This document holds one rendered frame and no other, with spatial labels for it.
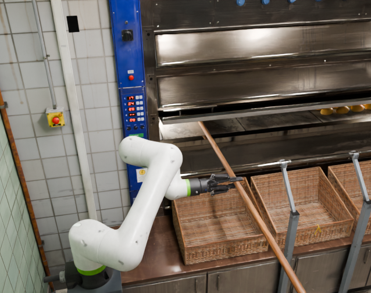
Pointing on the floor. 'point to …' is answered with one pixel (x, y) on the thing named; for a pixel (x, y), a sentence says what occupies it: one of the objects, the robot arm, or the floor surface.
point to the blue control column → (118, 8)
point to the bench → (250, 267)
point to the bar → (299, 214)
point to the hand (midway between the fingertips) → (235, 182)
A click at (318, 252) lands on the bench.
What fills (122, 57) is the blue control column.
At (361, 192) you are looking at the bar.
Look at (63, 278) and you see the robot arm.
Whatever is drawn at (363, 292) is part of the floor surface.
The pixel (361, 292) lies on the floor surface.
